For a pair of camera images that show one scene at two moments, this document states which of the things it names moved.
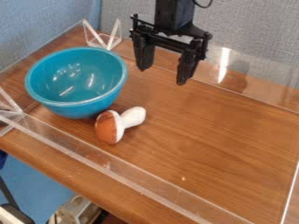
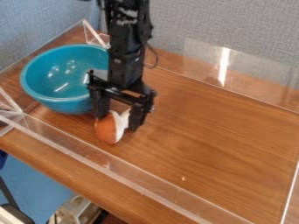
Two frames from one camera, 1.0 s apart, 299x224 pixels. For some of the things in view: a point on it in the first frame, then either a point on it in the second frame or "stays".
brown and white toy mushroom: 111,124 stays
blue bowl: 76,81 stays
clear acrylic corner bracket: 102,39 stays
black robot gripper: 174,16 → 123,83
